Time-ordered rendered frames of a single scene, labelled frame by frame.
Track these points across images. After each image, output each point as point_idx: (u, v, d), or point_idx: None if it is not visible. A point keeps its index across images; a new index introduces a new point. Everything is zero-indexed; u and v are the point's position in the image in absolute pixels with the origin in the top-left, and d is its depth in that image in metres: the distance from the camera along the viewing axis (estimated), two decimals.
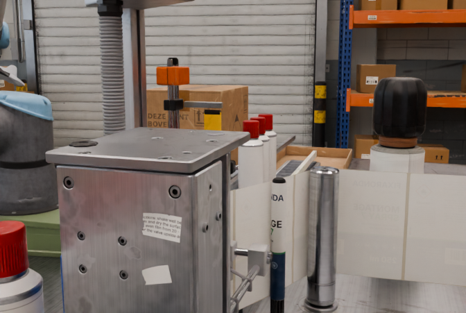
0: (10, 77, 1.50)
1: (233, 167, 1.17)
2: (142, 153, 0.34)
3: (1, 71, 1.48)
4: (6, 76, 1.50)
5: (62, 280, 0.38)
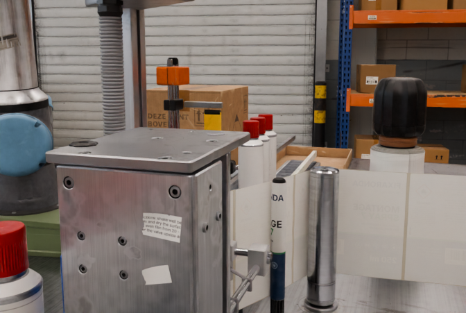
0: None
1: (233, 167, 1.17)
2: (142, 153, 0.34)
3: None
4: None
5: (62, 280, 0.38)
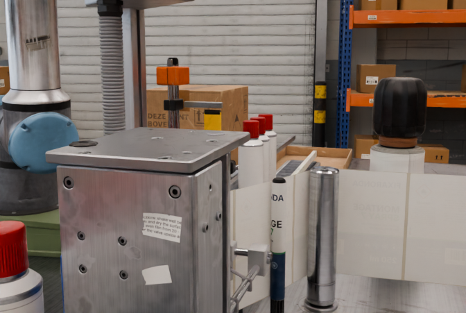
0: None
1: (233, 167, 1.17)
2: (142, 153, 0.34)
3: None
4: None
5: (62, 280, 0.38)
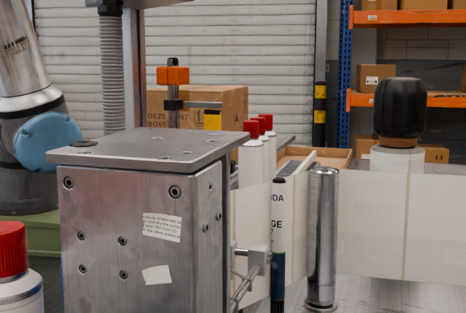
0: None
1: (233, 167, 1.17)
2: (142, 153, 0.34)
3: None
4: None
5: (62, 280, 0.38)
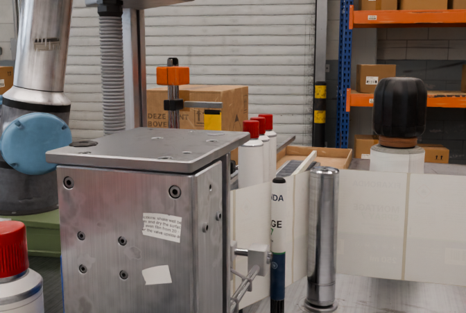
0: None
1: (233, 167, 1.17)
2: (142, 153, 0.34)
3: None
4: None
5: (62, 280, 0.38)
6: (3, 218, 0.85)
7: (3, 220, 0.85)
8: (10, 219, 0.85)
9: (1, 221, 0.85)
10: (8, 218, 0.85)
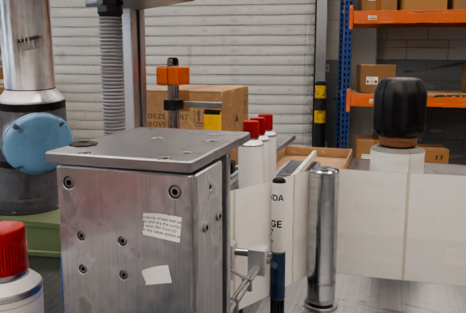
0: None
1: (233, 167, 1.17)
2: (142, 153, 0.34)
3: None
4: None
5: (62, 280, 0.38)
6: None
7: None
8: None
9: None
10: None
